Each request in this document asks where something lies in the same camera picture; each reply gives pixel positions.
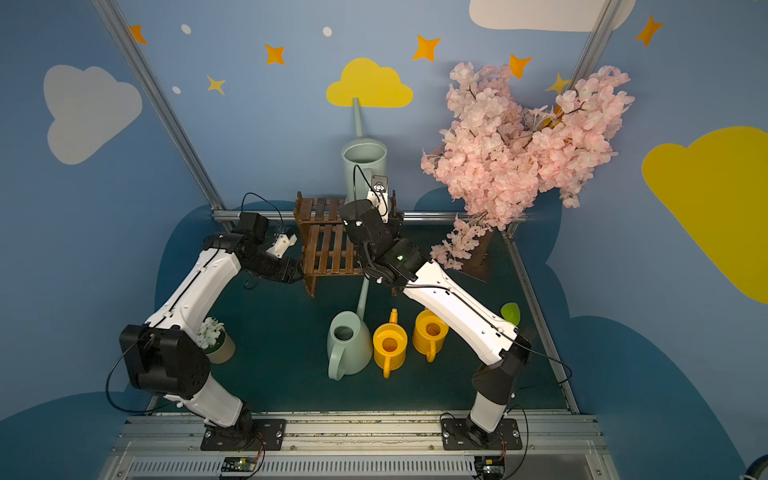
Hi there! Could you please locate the left circuit board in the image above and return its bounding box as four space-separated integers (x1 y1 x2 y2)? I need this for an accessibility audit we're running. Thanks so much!
220 457 260 476

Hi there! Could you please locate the circuit board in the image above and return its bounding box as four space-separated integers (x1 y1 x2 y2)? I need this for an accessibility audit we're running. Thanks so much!
472 456 506 480
220 457 260 476

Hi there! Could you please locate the aluminium front rail frame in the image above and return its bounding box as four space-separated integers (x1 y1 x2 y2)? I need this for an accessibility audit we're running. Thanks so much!
100 410 619 479

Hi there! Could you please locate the yellow watering can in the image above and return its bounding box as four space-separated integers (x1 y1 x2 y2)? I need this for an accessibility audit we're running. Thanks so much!
412 309 450 363
372 309 408 379

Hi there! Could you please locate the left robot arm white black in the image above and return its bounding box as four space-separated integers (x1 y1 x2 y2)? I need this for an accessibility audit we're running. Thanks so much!
119 233 303 431

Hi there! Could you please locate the large pale blue watering can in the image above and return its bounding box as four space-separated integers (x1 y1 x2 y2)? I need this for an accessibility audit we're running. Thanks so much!
341 98 388 202

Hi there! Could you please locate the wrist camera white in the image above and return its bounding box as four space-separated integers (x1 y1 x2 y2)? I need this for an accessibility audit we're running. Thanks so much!
266 232 298 259
367 175 391 223

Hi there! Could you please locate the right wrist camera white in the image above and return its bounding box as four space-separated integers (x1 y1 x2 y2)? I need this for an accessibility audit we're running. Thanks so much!
367 175 391 223

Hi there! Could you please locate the white flower potted plant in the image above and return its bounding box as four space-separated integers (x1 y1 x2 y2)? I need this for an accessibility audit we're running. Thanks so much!
196 317 236 365

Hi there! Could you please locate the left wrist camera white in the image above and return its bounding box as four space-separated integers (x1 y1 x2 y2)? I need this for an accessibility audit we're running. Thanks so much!
266 232 298 259

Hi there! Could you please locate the pink cherry blossom tree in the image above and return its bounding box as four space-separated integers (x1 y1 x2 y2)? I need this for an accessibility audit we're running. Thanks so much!
421 63 634 270

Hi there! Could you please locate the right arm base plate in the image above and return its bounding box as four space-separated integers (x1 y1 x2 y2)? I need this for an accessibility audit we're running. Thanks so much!
438 415 523 451

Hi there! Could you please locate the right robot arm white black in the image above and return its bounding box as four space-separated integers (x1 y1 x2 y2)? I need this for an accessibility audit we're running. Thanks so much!
339 199 532 434

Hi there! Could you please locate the right circuit board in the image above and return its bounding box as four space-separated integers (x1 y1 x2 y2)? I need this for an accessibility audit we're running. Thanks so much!
472 456 506 480

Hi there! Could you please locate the brown wooden slatted shelf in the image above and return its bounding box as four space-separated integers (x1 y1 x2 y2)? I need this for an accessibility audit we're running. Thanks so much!
293 192 363 299

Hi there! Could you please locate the mint green watering can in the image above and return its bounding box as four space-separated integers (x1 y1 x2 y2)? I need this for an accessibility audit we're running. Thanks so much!
327 277 373 381

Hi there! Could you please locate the aluminium back rail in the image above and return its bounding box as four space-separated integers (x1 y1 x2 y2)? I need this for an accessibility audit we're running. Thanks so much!
212 210 470 225

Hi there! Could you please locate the green round object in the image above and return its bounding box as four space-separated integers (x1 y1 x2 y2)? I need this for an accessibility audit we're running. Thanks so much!
501 302 521 327

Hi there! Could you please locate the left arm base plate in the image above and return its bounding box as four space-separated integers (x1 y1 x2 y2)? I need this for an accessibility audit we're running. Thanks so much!
200 418 286 452

